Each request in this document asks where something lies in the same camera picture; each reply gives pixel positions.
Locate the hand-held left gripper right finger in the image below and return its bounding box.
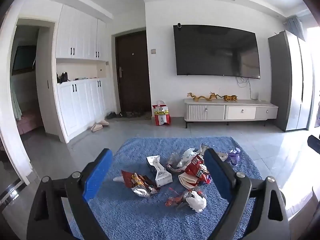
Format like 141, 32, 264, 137
204, 148, 292, 240

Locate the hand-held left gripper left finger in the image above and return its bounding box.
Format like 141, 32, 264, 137
26, 148, 114, 240

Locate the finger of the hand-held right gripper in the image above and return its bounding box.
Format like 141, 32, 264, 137
307, 135, 320, 153

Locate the clear bag with red contents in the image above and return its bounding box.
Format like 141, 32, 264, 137
165, 187, 207, 213

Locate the silver white wrapper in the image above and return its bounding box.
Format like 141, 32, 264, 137
199, 144, 228, 162

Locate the purple wrapper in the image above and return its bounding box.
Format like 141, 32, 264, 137
226, 147, 242, 166

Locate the brown and silver snack bag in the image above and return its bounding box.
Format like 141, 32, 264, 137
121, 169, 161, 198

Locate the clear bag with dark contents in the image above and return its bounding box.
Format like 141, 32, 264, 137
165, 148, 197, 173

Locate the white carton packet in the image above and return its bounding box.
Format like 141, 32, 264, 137
146, 155, 173, 188

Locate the blue shaggy rug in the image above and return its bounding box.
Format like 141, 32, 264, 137
69, 137, 265, 240

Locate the white television stand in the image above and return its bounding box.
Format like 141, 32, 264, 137
184, 98, 279, 128

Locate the red and white paper bag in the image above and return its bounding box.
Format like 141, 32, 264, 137
152, 100, 172, 126

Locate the pink bed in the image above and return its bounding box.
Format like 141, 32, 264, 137
16, 110, 45, 135

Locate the dark brown door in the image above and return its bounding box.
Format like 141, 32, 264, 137
115, 31, 152, 115

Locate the green cloth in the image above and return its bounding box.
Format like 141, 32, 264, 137
11, 90, 24, 120

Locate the grey covered air conditioner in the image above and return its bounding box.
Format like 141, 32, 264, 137
285, 16, 305, 42

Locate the television cable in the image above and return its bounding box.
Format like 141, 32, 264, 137
236, 77, 253, 99

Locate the black wall television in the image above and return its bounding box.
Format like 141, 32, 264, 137
173, 24, 261, 79

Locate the white wall cabinet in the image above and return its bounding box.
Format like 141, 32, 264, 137
55, 4, 117, 144

